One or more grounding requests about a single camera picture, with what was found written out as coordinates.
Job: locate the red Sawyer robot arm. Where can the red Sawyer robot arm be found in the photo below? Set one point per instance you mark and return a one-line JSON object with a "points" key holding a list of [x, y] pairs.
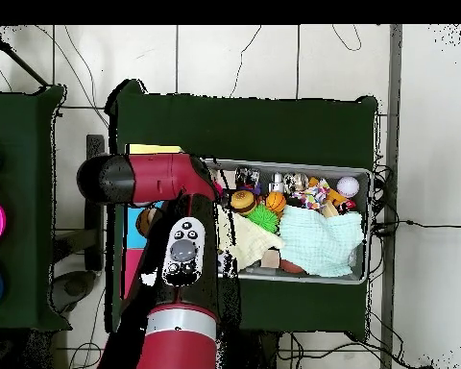
{"points": [[157, 177]]}

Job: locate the wooden box with three holes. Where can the wooden box with three holes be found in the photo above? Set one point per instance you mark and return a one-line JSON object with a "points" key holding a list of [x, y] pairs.
{"points": [[134, 230]]}

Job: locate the shallow mesh bin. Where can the shallow mesh bin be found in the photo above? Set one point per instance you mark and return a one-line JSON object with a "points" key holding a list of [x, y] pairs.
{"points": [[353, 171]]}

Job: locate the hamburger toy ball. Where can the hamburger toy ball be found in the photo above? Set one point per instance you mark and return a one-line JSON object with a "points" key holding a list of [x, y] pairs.
{"points": [[242, 200]]}

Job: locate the green spiky rubber ball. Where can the green spiky rubber ball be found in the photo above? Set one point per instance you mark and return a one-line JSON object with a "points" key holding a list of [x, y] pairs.
{"points": [[264, 219]]}

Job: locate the cream waffle cloth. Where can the cream waffle cloth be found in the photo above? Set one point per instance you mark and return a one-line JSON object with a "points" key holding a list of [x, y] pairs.
{"points": [[253, 238]]}

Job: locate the orange toy basketball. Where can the orange toy basketball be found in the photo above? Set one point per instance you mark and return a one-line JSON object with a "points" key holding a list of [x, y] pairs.
{"points": [[275, 201]]}

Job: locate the dark green tablecloth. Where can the dark green tablecloth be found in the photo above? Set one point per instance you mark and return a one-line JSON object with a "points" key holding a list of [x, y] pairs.
{"points": [[23, 153], [253, 127]]}

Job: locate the colourful polka dot cloth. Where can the colourful polka dot cloth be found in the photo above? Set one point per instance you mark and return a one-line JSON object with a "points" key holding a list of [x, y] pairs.
{"points": [[313, 196]]}

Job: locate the mint green waffle cloth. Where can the mint green waffle cloth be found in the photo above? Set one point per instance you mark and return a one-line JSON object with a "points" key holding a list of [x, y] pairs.
{"points": [[319, 242]]}

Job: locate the grey metal bar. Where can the grey metal bar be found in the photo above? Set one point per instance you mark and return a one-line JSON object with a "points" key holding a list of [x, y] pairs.
{"points": [[393, 115]]}

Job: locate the black tripod leg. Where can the black tripod leg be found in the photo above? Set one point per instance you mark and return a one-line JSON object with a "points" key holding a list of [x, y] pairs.
{"points": [[23, 65]]}

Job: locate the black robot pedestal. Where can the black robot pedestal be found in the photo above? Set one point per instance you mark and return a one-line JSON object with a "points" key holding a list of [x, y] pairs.
{"points": [[257, 351]]}

